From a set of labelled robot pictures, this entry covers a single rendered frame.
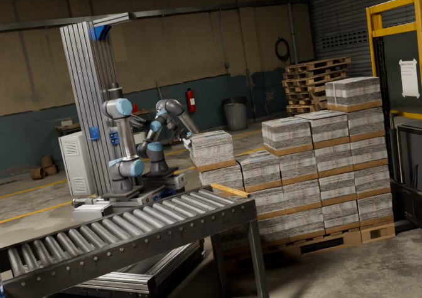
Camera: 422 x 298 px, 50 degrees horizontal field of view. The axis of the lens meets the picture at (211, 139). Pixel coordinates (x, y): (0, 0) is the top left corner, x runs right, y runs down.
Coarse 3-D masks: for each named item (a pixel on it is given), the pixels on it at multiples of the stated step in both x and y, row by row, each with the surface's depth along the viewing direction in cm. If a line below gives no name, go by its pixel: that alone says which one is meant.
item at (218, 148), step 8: (216, 136) 333; (224, 136) 328; (192, 144) 335; (200, 144) 324; (208, 144) 326; (216, 144) 327; (224, 144) 328; (200, 152) 326; (208, 152) 327; (216, 152) 328; (224, 152) 329; (232, 152) 330; (200, 160) 327; (208, 160) 328; (216, 160) 329; (224, 160) 330
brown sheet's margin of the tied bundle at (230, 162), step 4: (232, 160) 330; (208, 164) 327; (212, 164) 328; (216, 164) 328; (220, 164) 329; (224, 164) 330; (228, 164) 330; (232, 164) 331; (196, 168) 336; (200, 168) 327; (204, 168) 327; (208, 168) 328; (212, 168) 328; (216, 168) 329
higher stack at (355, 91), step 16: (352, 80) 347; (368, 80) 340; (336, 96) 357; (352, 96) 340; (368, 96) 342; (352, 112) 341; (368, 112) 343; (352, 128) 343; (368, 128) 345; (352, 144) 345; (368, 144) 347; (384, 144) 349; (368, 160) 348; (368, 176) 350; (384, 176) 352; (368, 208) 354; (384, 208) 356; (384, 224) 358; (368, 240) 357
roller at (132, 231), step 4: (116, 216) 265; (112, 220) 266; (116, 220) 260; (120, 220) 257; (124, 220) 255; (116, 224) 260; (120, 224) 254; (124, 224) 249; (128, 224) 247; (124, 228) 247; (128, 228) 242; (132, 228) 239; (136, 228) 238; (128, 232) 241; (132, 232) 236; (136, 232) 233; (140, 232) 231; (132, 236) 237
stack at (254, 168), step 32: (256, 160) 338; (288, 160) 339; (320, 160) 343; (352, 160) 347; (256, 192) 337; (288, 192) 341; (320, 192) 347; (352, 192) 350; (288, 224) 345; (320, 224) 350; (288, 256) 349
